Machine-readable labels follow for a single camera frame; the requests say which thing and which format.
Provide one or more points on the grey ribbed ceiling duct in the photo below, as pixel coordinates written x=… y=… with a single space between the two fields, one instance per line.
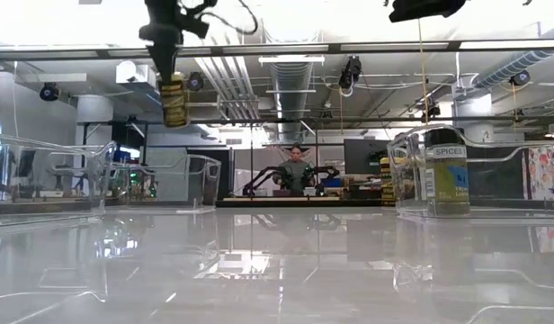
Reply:
x=291 y=90

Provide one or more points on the striped flexible ceiling duct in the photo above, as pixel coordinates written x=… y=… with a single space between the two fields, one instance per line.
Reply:
x=515 y=65

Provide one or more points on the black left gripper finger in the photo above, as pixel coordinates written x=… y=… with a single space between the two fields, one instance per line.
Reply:
x=163 y=60

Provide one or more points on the person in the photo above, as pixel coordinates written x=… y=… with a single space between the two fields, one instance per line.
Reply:
x=296 y=173

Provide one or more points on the white ceiling light fixture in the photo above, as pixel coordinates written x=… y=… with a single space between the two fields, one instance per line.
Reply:
x=290 y=59

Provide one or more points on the blue box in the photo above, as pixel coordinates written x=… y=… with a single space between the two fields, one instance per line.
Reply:
x=332 y=183

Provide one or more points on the white ceiling light bar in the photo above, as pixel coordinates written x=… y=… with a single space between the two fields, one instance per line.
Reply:
x=52 y=78

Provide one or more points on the black dome ceiling camera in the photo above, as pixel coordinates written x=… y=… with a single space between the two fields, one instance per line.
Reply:
x=195 y=82
x=520 y=78
x=49 y=92

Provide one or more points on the small black ceiling device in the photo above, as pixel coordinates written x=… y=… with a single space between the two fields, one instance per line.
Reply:
x=432 y=111

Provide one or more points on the black hanging ceiling device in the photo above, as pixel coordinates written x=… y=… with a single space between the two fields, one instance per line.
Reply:
x=351 y=72

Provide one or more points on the green herb jar black lid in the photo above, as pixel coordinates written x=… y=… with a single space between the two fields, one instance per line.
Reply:
x=448 y=189

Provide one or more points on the white round column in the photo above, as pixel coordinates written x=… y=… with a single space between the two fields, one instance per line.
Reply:
x=95 y=117
x=475 y=117

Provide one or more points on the white ceiling unit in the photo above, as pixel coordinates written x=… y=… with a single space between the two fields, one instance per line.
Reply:
x=133 y=74

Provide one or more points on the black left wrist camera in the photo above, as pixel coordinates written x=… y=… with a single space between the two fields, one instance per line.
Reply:
x=193 y=24

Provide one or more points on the clear plastic bin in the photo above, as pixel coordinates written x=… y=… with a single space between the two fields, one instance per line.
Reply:
x=104 y=180
x=205 y=180
x=403 y=180

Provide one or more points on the wooden background table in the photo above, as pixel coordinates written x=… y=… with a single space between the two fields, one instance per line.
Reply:
x=259 y=203

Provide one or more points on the floral cloth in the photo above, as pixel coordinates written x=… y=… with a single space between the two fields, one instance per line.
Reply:
x=544 y=173

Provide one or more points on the black frame beam with lights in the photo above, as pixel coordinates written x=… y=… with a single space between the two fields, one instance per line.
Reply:
x=259 y=50

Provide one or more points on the lit blue screen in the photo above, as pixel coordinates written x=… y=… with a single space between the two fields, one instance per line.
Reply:
x=126 y=154

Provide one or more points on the black background robot arm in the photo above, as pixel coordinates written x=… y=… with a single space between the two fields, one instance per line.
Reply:
x=328 y=171
x=277 y=171

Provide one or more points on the black monitor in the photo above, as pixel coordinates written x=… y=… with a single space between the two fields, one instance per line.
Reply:
x=362 y=157

